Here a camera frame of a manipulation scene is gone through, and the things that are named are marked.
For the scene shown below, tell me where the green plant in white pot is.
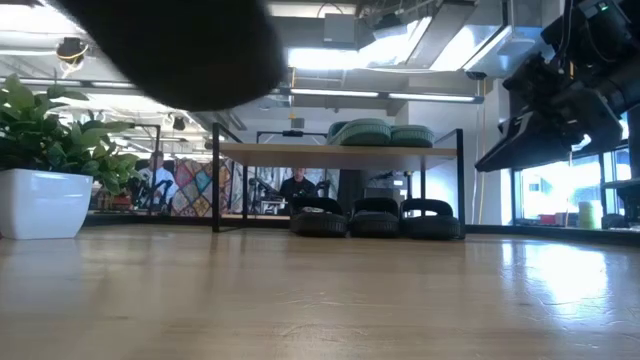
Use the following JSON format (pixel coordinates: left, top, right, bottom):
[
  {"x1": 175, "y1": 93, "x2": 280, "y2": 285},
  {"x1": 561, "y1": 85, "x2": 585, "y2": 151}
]
[{"x1": 0, "y1": 73, "x2": 147, "y2": 241}]

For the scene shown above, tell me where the black aluminium table frame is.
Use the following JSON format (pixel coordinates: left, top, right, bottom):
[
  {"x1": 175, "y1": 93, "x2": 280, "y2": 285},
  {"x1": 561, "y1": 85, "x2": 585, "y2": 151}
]
[{"x1": 82, "y1": 212, "x2": 640, "y2": 247}]

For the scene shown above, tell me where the person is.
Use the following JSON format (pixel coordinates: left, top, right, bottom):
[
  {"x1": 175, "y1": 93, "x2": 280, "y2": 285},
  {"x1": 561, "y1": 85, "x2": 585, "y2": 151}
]
[
  {"x1": 278, "y1": 167, "x2": 320, "y2": 201},
  {"x1": 137, "y1": 151, "x2": 180, "y2": 211}
]

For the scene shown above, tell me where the wooden shelf black metal frame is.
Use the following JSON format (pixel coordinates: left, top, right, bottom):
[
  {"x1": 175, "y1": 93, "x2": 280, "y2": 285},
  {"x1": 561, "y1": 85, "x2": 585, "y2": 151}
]
[{"x1": 211, "y1": 122, "x2": 467, "y2": 234}]

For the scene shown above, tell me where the green rubber slide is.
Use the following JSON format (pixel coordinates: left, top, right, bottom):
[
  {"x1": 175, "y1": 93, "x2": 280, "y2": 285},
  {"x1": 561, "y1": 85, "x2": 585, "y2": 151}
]
[
  {"x1": 326, "y1": 117, "x2": 393, "y2": 148},
  {"x1": 389, "y1": 124, "x2": 437, "y2": 149}
]

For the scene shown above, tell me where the black ceiling camera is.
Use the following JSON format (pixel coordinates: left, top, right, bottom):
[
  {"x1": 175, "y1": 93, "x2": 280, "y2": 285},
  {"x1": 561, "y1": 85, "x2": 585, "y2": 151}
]
[{"x1": 55, "y1": 36, "x2": 90, "y2": 65}]

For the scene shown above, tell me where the long ceiling light strip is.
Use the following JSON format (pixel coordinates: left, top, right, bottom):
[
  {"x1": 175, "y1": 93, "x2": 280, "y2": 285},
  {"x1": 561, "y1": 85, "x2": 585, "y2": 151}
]
[{"x1": 0, "y1": 75, "x2": 485, "y2": 105}]

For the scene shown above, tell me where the grey ceiling unit box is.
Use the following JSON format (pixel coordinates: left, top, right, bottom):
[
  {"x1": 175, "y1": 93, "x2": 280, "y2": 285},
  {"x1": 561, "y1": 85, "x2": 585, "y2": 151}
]
[{"x1": 322, "y1": 12, "x2": 357, "y2": 46}]

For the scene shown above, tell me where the yellow-green spool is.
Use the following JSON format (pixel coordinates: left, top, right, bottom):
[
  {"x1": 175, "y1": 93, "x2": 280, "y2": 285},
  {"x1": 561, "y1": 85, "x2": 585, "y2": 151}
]
[{"x1": 577, "y1": 200, "x2": 598, "y2": 230}]

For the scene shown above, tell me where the colourful patchwork quilt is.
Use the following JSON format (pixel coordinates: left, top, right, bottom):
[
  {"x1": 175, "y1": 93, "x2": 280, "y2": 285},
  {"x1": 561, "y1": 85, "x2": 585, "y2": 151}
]
[{"x1": 171, "y1": 158, "x2": 232, "y2": 218}]

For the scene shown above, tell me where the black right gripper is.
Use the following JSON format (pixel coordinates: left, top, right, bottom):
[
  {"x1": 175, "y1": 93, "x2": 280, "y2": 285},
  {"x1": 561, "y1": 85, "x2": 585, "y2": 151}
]
[{"x1": 474, "y1": 52, "x2": 624, "y2": 174}]

